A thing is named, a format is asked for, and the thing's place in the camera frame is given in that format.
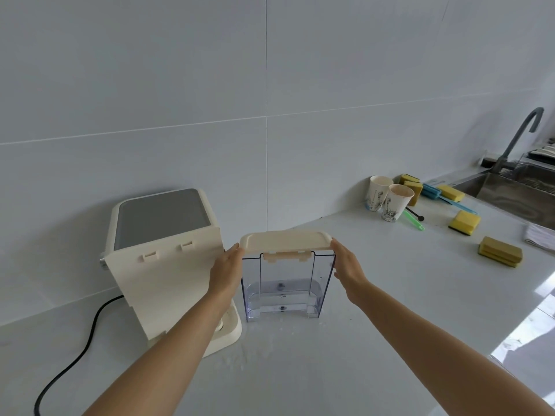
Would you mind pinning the person's right hand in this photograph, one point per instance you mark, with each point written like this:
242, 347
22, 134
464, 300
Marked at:
349, 272

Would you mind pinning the person's left hand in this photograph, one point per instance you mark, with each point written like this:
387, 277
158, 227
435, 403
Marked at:
225, 272

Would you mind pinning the person's left thumb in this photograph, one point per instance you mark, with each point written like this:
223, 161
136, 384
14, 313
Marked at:
236, 250

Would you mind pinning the person's right thumb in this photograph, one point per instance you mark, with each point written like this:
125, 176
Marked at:
336, 250

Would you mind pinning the cream water tank lid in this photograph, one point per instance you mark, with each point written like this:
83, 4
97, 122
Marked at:
286, 241

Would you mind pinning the person's left forearm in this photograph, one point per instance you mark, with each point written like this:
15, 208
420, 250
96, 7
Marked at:
173, 359

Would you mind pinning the person's right forearm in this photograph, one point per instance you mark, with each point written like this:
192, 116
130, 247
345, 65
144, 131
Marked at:
433, 342

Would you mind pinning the clear plastic water tank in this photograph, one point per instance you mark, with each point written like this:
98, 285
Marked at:
286, 277

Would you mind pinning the cream coffee machine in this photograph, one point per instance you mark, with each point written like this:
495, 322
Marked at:
173, 272

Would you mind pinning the printed white paper cup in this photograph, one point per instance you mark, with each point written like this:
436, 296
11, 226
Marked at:
395, 205
377, 194

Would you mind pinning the black stick with knob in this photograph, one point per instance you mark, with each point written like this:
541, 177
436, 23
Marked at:
417, 215

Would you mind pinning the blue cleaning brush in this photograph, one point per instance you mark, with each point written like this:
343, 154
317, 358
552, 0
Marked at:
433, 192

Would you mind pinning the olive yellow sponge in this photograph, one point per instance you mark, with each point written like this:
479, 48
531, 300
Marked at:
498, 260
502, 247

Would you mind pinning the stainless steel sink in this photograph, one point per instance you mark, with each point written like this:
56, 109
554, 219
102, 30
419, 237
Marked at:
511, 197

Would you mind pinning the white cloth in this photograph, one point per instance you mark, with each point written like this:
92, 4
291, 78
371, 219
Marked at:
540, 237

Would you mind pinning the grey kitchen faucet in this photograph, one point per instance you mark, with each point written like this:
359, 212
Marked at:
514, 138

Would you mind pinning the dish rack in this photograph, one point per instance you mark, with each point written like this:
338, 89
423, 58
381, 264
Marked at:
544, 152

